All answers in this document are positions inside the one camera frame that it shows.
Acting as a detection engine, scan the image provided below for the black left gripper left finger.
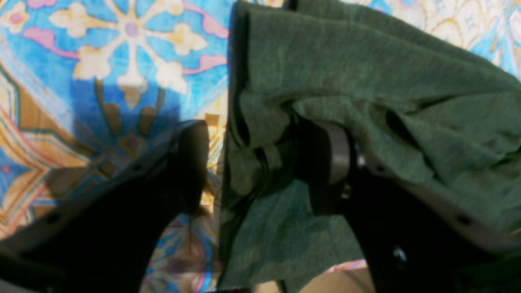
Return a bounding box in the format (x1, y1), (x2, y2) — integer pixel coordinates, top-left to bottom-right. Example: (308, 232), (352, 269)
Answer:
(0, 120), (210, 293)

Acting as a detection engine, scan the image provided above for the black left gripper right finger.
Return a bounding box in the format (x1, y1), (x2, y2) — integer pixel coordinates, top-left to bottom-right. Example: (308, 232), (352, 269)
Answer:
(296, 119), (521, 293)

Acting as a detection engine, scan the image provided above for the dark green long-sleeve shirt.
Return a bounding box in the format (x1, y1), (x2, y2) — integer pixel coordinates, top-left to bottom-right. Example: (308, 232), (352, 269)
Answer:
(217, 0), (520, 293)

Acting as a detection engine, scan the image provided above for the colourful patterned tablecloth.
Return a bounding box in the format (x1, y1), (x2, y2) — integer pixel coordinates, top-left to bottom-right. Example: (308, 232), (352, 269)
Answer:
(0, 0), (521, 293)

